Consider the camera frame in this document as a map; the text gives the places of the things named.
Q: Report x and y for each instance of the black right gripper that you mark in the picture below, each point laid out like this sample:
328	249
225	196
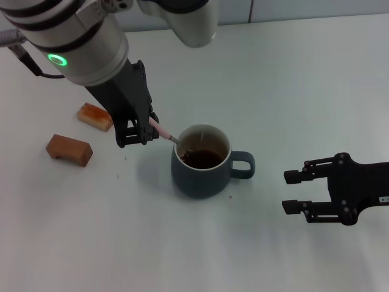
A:
361	188

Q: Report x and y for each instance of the light wooden block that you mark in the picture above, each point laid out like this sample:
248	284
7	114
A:
91	117

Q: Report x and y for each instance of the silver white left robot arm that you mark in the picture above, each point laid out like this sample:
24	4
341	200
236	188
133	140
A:
85	39

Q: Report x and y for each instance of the dark arched wooden block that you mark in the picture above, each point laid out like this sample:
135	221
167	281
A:
73	149

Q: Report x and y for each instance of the grey ceramic coffee cup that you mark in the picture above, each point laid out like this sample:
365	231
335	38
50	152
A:
197	182

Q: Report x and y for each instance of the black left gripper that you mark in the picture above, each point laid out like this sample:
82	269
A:
124	94

